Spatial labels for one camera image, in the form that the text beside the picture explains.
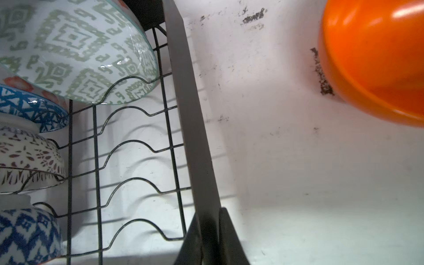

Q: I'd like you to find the orange plastic bowl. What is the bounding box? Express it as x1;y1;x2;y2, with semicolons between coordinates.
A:
319;1;424;127

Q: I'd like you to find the red orange patterned bowl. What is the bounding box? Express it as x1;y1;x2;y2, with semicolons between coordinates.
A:
1;194;63;265

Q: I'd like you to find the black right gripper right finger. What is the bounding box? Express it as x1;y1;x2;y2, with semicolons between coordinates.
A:
219;208;250;265

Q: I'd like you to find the green patterned bowl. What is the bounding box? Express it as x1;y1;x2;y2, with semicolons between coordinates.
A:
1;1;160;105

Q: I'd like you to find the black wire dish rack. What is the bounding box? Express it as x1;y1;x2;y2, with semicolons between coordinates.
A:
33;1;221;265

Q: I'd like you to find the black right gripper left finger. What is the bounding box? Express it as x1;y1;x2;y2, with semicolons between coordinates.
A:
174;213;202;265

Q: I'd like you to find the brown white patterned bowl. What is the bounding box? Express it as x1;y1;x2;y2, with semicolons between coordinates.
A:
1;113;66;193

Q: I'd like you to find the blue triangle patterned bowl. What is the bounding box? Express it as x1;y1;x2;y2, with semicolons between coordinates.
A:
1;76;69;133

